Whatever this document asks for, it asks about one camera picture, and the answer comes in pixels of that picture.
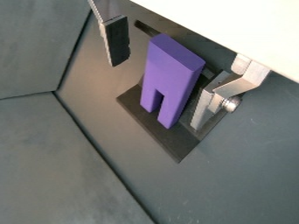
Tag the purple double-square block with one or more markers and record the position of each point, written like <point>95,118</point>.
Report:
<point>171,72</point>

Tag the black curved stand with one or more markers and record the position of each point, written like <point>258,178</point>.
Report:
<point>181,138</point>

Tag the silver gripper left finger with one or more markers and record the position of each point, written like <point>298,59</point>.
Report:
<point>114,30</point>

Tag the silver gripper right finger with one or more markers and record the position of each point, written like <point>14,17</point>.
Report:
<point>221,94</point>

